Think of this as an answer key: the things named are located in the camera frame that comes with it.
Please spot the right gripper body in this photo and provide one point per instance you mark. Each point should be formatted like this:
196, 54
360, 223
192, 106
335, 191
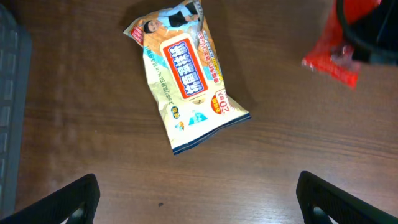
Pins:
373, 35

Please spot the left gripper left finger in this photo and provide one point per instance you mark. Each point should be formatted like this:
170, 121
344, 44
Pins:
74, 203

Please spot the yellow snack bag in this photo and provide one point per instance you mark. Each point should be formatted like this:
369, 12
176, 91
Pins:
184, 74

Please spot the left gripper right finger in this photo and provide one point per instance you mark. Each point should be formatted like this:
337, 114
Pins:
322, 202

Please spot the grey plastic mesh basket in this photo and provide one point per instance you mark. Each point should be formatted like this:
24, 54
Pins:
16, 52

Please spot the red snack bag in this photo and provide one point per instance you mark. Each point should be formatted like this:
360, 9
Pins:
332, 53

